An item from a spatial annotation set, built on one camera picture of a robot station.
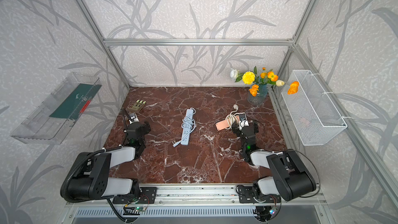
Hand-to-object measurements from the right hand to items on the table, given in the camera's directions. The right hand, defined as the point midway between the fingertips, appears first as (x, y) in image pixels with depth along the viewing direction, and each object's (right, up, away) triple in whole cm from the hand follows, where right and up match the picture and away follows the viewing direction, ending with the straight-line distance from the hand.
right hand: (245, 119), depth 90 cm
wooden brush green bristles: (-72, +7, +16) cm, 74 cm away
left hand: (-63, -2, +1) cm, 63 cm away
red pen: (-78, +8, -21) cm, 81 cm away
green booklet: (-81, +10, -22) cm, 85 cm away
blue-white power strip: (-35, -6, +3) cm, 35 cm away
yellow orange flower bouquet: (+1, +24, -3) cm, 24 cm away
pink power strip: (-13, -5, +6) cm, 15 cm away
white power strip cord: (-7, 0, +3) cm, 8 cm away
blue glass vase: (+17, +12, +25) cm, 33 cm away
